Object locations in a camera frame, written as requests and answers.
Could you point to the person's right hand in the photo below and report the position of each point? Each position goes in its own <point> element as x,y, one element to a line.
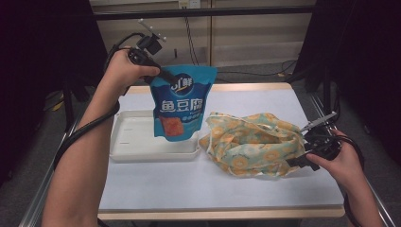
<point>343,167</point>

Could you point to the person's left hand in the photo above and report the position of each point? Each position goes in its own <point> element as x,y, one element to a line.
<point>123,74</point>

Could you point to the black metal stand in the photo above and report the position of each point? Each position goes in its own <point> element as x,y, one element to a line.
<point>67,107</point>

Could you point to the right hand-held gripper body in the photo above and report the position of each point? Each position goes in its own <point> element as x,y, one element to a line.
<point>321,143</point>

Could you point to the black horizontal bar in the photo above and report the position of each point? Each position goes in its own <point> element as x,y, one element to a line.
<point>220,12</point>

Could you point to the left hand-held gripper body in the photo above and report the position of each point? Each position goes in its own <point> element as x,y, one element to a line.
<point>146,52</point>

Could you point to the black curtain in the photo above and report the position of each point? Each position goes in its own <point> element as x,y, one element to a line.
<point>362,63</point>
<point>38,63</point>

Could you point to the orange and teal cloth bag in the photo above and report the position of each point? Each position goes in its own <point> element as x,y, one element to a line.
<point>252,145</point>

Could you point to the white plastic tray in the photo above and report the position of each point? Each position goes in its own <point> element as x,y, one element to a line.
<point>135,142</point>

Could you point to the yellow tape piece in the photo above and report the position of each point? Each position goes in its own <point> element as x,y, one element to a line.
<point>57,106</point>

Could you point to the white wall socket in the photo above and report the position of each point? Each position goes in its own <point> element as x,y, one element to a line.
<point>189,3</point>

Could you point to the blue snack pouch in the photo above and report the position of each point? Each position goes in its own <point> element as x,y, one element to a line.
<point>186,107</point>

